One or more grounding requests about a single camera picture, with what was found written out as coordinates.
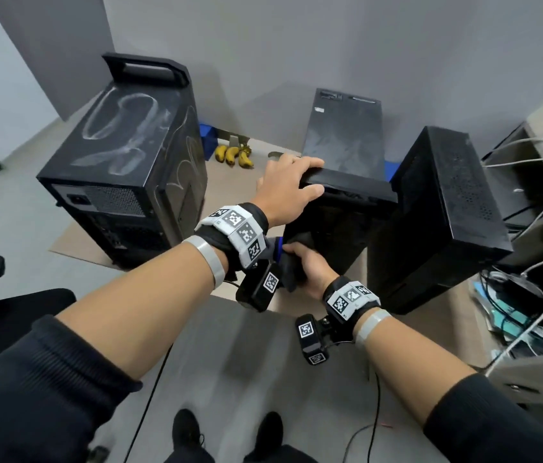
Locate person's left shoe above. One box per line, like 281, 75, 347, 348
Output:
173, 408, 203, 449

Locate wrist marker band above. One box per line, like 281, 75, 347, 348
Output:
322, 276, 382, 329
195, 202, 270, 273

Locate black Lenovo tower case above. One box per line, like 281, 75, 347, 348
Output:
283, 87, 399, 278

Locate white wrist strap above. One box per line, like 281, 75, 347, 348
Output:
182, 234, 227, 290
354, 308, 393, 348

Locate left wrist marker band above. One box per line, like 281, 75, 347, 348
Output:
195, 202, 270, 273

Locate black office chair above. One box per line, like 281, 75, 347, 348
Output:
0, 255, 108, 463

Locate white left wrist strap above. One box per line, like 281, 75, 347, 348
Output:
182, 234, 227, 290

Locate black floor cable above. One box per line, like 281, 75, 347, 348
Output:
348, 370, 381, 463

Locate person's shoe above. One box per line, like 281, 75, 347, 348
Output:
173, 408, 203, 449
254, 412, 284, 451

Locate small blue plastic box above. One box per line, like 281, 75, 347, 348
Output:
198, 122, 219, 161

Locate white charging cable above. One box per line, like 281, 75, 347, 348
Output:
481, 137, 543, 168
483, 279, 543, 379

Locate black power cable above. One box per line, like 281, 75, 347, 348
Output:
502, 176, 543, 222

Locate grey metal stand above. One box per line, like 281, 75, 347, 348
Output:
216, 131, 249, 149

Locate white right wrist strap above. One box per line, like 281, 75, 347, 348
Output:
354, 308, 393, 348

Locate person's right forearm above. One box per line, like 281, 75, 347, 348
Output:
358, 315, 543, 463

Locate grey cleaning cloth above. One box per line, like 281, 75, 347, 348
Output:
273, 231, 318, 293

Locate person's right shoe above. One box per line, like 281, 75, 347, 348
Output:
254, 412, 284, 451

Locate teal packet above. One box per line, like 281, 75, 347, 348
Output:
473, 279, 543, 348

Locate person's legs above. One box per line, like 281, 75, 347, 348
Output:
163, 443, 320, 463

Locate person's right hand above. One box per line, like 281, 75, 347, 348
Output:
282, 241, 340, 300

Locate person's left hand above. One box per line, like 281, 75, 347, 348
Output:
252, 154, 325, 228

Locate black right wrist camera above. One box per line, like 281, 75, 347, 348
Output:
294, 314, 333, 367

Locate black device with blue light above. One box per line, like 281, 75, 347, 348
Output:
36, 52, 209, 269

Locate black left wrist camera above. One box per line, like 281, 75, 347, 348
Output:
235, 259, 283, 313

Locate silver laptop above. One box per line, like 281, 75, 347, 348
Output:
483, 166, 538, 227

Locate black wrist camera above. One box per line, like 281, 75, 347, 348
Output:
235, 259, 283, 313
294, 314, 333, 367

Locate person's left forearm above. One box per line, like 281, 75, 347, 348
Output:
0, 238, 229, 463

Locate right wrist marker band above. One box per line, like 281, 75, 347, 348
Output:
322, 276, 382, 329

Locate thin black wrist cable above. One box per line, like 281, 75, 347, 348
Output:
124, 344, 174, 463

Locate slim black vented computer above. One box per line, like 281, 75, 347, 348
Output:
367, 125, 514, 316

